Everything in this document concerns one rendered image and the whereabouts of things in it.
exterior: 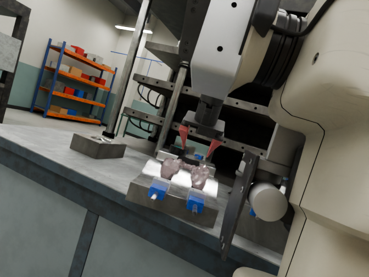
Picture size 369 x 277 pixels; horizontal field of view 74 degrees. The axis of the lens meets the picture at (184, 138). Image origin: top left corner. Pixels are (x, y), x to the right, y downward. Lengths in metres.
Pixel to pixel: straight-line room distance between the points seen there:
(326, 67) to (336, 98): 0.03
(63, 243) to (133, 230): 0.30
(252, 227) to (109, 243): 0.47
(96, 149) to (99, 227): 0.33
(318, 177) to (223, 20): 0.19
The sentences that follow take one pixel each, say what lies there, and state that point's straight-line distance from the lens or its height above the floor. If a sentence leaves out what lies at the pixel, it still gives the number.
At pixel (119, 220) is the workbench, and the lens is 0.88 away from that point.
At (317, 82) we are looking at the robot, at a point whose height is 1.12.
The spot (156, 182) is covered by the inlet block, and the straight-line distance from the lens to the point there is 0.71.
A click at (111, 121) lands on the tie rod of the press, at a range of 1.83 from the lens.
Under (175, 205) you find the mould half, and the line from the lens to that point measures 0.71.
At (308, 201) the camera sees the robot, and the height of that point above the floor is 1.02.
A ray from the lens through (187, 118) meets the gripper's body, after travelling 0.61.
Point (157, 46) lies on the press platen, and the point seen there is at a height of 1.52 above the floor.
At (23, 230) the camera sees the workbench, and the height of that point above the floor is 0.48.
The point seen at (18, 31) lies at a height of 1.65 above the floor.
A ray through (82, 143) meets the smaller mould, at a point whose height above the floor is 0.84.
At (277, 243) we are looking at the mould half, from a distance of 0.76.
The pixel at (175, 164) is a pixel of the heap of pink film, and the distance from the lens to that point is 0.87.
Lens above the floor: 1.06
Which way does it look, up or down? 4 degrees down
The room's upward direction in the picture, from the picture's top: 17 degrees clockwise
